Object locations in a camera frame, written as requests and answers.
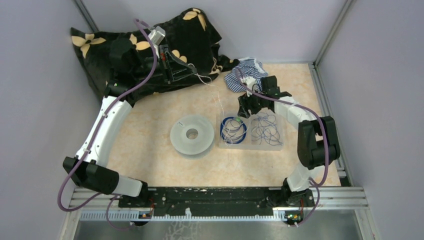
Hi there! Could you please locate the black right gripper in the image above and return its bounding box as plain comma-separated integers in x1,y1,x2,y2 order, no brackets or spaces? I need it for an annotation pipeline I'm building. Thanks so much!
237,87,267,119

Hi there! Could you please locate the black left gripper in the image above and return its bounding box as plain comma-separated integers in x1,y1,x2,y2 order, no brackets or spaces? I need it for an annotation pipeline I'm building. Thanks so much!
131,44,198,84

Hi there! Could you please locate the white thin cable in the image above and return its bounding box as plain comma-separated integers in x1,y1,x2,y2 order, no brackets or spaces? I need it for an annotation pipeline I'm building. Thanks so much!
187,63,253,147

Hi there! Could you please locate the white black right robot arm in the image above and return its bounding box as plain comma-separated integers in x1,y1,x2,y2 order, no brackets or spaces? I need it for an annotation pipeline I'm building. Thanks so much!
236,75,341,206

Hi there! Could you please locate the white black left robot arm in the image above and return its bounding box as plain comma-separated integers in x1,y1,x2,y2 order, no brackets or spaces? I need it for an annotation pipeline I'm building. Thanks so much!
62,36,196,207

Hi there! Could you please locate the clear plastic tray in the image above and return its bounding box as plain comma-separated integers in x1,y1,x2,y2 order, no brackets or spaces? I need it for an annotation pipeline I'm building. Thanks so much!
216,109,285,151

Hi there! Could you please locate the blue white striped cloth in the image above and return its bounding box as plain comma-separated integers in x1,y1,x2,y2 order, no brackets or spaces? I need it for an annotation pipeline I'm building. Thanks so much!
224,57,269,93

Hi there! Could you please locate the black blanket with beige flowers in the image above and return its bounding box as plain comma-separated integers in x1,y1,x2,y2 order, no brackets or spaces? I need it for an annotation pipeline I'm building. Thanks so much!
70,7,238,101

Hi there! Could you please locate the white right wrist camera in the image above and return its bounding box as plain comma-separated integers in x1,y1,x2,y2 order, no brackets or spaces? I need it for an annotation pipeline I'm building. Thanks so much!
241,76,262,92

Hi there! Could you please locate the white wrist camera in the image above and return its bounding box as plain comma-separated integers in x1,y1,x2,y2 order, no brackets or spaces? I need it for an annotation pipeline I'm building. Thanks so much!
241,76,262,92
148,26,166,46

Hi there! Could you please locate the blue tangled thin cable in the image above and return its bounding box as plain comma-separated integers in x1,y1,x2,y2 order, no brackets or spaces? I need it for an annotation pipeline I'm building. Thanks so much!
250,112,284,147

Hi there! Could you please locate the blue coiled cable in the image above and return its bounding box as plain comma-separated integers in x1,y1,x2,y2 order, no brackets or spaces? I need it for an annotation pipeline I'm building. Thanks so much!
220,116,248,145

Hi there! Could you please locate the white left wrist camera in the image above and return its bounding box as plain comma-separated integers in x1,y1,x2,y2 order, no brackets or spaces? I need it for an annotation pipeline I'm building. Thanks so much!
148,26,166,46

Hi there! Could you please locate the white perforated cable spool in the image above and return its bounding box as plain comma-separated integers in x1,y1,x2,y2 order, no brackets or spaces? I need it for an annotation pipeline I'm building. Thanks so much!
170,114,215,159

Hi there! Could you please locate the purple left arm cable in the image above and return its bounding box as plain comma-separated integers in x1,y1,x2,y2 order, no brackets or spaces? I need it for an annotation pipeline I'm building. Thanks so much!
56,18,159,230

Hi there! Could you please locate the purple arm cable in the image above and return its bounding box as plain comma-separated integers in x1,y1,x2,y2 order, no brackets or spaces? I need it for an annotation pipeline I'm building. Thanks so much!
233,67,330,227
56,18,159,230

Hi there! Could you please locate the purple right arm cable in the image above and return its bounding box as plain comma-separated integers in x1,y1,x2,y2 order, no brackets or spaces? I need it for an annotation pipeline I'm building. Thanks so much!
233,67,330,227

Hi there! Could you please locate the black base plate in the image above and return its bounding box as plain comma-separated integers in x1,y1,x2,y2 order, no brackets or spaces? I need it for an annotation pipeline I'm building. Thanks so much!
118,187,315,217

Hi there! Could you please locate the white slotted cable duct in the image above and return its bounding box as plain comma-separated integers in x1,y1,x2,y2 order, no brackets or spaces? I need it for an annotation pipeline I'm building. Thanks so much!
79,208,301,222

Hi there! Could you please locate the aluminium rail frame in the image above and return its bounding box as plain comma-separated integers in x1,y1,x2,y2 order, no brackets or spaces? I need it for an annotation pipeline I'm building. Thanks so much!
59,186,380,240

